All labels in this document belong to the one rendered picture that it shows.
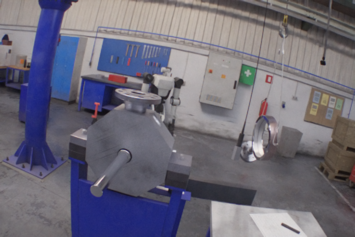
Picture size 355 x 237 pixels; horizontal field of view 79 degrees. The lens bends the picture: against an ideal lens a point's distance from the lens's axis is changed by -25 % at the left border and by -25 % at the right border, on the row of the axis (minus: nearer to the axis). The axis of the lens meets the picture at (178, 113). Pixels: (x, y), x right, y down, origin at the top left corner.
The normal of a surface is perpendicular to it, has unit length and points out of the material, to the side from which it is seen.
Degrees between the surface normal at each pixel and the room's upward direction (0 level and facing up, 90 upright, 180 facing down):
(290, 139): 93
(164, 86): 90
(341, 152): 90
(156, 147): 90
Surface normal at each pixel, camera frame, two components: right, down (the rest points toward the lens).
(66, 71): -0.11, 0.18
